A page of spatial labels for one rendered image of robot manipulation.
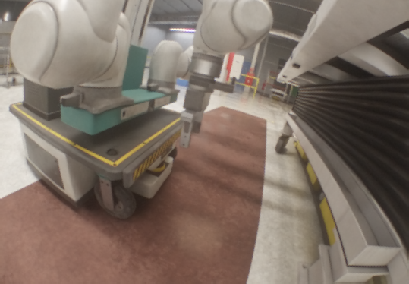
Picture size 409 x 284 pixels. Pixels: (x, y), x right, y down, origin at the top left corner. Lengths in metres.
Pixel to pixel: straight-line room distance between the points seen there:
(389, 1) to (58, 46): 0.44
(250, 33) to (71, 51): 0.25
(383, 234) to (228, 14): 0.54
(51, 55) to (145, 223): 0.64
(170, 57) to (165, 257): 0.85
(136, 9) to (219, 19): 0.69
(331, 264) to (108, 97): 0.67
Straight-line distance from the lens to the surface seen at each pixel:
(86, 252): 0.67
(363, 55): 0.60
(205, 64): 0.44
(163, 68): 0.85
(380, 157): 0.57
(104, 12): 0.30
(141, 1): 0.94
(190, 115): 0.39
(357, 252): 0.35
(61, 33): 0.24
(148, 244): 0.66
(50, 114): 0.78
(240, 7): 0.27
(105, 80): 0.47
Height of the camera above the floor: 0.58
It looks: 19 degrees down
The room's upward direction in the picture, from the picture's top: 13 degrees clockwise
